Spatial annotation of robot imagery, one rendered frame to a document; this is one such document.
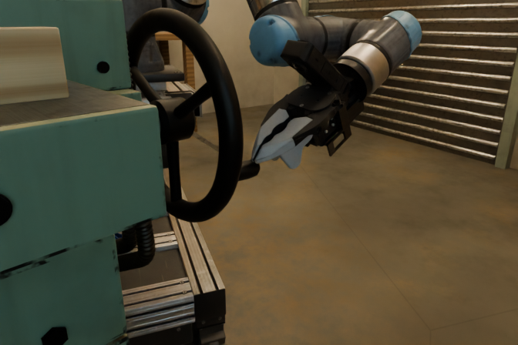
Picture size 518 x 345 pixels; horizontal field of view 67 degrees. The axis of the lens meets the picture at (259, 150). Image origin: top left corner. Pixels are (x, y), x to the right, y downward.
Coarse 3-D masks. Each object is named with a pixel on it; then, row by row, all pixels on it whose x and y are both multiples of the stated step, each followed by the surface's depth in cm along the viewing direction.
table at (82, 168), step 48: (96, 96) 21; (0, 144) 15; (48, 144) 16; (96, 144) 17; (144, 144) 19; (0, 192) 15; (48, 192) 16; (96, 192) 18; (144, 192) 19; (0, 240) 15; (48, 240) 17
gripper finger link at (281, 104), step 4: (284, 96) 57; (280, 100) 57; (284, 100) 56; (276, 104) 56; (280, 104) 56; (284, 104) 56; (288, 104) 55; (272, 108) 56; (276, 108) 56; (280, 108) 55; (284, 108) 55; (268, 112) 55; (272, 112) 55; (288, 112) 55; (268, 116) 55; (264, 120) 54
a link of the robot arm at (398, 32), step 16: (384, 16) 64; (400, 16) 62; (352, 32) 64; (368, 32) 61; (384, 32) 60; (400, 32) 60; (416, 32) 62; (384, 48) 58; (400, 48) 60; (400, 64) 62
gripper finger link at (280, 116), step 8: (280, 112) 54; (272, 120) 54; (280, 120) 53; (288, 120) 53; (264, 128) 53; (272, 128) 52; (280, 128) 53; (264, 136) 52; (272, 136) 52; (256, 144) 51; (256, 152) 51
